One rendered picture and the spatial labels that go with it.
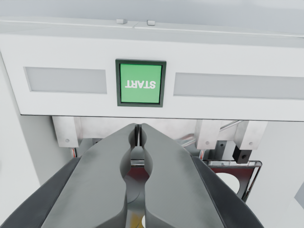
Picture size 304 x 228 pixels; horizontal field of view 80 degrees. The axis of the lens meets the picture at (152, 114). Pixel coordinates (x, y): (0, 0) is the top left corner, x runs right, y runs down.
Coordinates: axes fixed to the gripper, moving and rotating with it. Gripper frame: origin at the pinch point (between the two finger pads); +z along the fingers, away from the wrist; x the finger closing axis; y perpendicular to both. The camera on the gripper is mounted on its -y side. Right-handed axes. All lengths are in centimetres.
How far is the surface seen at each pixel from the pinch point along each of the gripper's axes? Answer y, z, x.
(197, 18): -8, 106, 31
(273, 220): 50, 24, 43
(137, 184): 23.8, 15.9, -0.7
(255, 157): 23.7, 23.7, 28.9
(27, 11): -9, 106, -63
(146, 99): 1.9, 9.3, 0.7
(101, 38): -4.8, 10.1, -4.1
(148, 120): 9.6, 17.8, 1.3
